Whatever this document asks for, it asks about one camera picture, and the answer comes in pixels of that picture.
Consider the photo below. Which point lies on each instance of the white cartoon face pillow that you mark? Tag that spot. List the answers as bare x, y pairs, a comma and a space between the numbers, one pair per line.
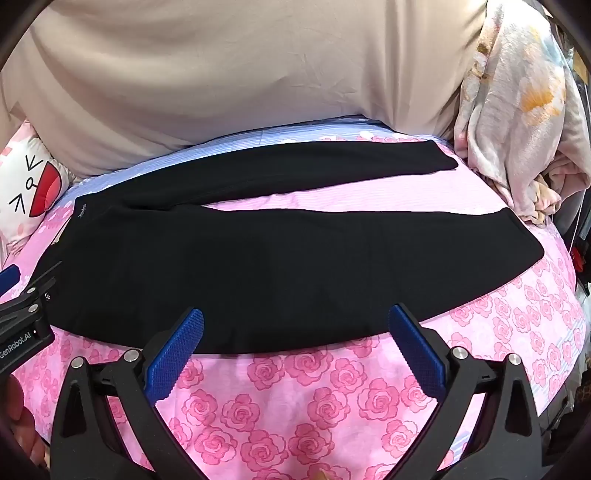
27, 184

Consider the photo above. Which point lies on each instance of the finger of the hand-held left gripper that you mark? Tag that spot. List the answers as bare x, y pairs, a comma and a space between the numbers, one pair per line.
9, 277
39, 293

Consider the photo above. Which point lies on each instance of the black pants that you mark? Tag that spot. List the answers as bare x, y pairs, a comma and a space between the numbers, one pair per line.
277, 277

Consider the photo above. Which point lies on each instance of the pink rose bedsheet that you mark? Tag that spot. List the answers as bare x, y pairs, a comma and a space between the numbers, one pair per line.
286, 415

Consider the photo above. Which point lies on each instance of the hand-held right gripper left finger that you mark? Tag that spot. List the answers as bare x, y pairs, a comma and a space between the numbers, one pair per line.
178, 350

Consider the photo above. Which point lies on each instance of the cream floral blanket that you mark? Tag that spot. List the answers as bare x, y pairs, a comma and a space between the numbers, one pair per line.
517, 115

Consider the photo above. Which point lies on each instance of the person's left hand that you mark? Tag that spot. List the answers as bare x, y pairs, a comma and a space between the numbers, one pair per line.
23, 424

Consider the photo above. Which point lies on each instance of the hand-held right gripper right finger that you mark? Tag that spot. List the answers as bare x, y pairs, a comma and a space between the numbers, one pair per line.
415, 346

